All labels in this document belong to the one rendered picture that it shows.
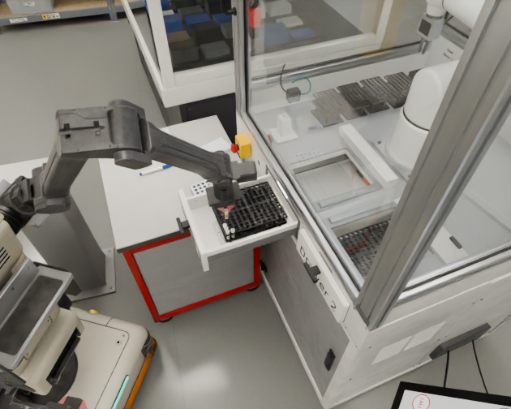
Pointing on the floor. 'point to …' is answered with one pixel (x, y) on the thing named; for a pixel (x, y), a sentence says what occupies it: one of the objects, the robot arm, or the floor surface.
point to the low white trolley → (171, 232)
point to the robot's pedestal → (67, 241)
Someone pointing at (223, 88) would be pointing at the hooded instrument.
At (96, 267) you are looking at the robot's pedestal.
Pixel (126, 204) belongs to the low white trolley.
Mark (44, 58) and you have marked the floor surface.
